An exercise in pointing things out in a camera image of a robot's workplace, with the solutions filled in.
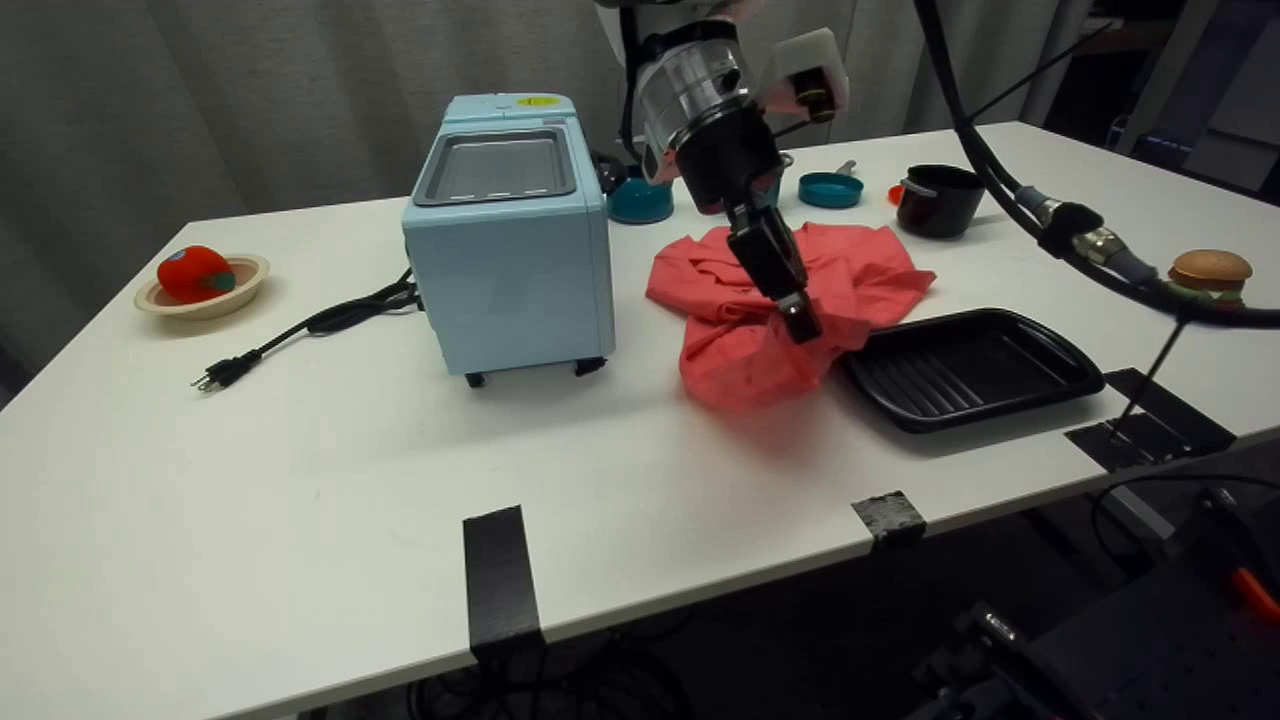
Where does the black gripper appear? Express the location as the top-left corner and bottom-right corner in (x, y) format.
(678, 105), (833, 348)

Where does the orange printed shirt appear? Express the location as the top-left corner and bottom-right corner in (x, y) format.
(644, 220), (940, 419)

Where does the teal bowl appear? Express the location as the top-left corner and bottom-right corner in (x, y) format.
(795, 160), (867, 214)

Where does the black ribbed tray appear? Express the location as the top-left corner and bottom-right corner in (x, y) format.
(837, 303), (1113, 435)

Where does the black toy pot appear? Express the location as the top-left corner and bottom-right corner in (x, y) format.
(883, 160), (992, 243)

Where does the teal toy kettle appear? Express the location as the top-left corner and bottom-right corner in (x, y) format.
(603, 143), (680, 227)

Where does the small black tape square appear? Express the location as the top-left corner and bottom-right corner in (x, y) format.
(848, 488), (929, 546)

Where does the light blue toaster oven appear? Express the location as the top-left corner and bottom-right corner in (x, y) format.
(400, 89), (622, 393)

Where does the large black tape patch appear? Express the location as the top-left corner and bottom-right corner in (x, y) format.
(1063, 365), (1240, 476)

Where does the long black tape strip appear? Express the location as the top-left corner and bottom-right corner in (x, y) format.
(461, 505), (548, 652)

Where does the toy burger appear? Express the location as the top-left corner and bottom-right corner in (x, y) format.
(1163, 243), (1259, 316)

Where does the beige small bowl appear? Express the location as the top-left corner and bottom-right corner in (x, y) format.
(129, 249), (272, 324)

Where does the red toy pepper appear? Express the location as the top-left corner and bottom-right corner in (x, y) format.
(154, 241), (240, 308)

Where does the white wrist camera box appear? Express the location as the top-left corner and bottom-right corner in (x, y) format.
(764, 24), (857, 123)

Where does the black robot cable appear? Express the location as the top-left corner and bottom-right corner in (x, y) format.
(909, 0), (1280, 331)

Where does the black toaster power cord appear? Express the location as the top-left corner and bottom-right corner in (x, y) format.
(190, 270), (425, 398)

